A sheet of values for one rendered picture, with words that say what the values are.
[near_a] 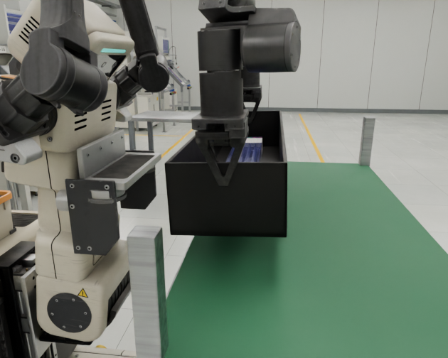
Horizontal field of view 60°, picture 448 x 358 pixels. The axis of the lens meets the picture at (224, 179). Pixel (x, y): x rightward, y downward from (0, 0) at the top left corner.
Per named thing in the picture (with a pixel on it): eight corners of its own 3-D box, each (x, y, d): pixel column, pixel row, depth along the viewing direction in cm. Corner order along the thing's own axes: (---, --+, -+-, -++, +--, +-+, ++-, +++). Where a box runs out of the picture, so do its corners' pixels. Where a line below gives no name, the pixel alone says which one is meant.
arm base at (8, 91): (12, 93, 68) (-41, 100, 57) (43, 64, 66) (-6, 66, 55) (45, 133, 70) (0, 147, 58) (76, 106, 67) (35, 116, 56)
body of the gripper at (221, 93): (249, 121, 57) (248, 69, 55) (243, 133, 47) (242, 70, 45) (205, 122, 58) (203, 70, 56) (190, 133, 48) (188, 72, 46)
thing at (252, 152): (237, 148, 108) (237, 136, 107) (262, 148, 107) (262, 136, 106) (207, 219, 60) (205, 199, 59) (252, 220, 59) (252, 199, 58)
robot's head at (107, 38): (-7, 46, 72) (36, -21, 67) (55, 49, 91) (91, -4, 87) (55, 100, 73) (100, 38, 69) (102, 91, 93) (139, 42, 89)
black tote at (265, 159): (220, 150, 112) (219, 111, 109) (281, 150, 110) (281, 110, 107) (170, 235, 58) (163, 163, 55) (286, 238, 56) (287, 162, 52)
